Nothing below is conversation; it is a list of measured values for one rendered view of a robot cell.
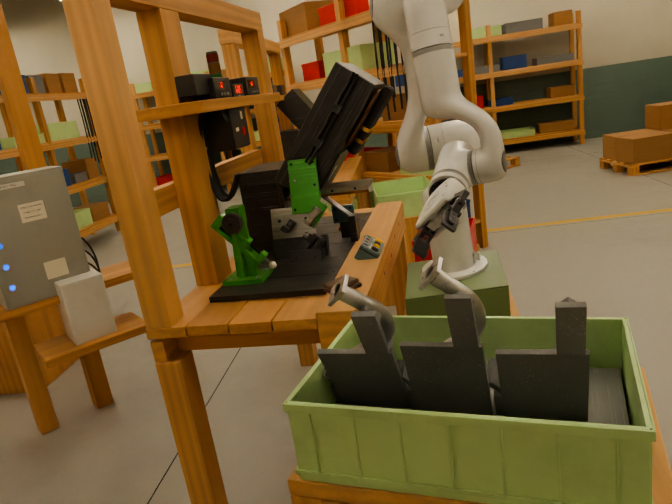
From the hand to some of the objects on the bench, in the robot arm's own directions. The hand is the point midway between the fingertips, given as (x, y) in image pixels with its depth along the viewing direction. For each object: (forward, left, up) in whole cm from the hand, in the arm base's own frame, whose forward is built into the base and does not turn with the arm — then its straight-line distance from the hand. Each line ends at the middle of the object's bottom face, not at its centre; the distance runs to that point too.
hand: (433, 238), depth 109 cm
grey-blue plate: (+59, -118, -35) cm, 137 cm away
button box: (+42, -92, -38) cm, 108 cm away
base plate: (+74, -107, -36) cm, 135 cm away
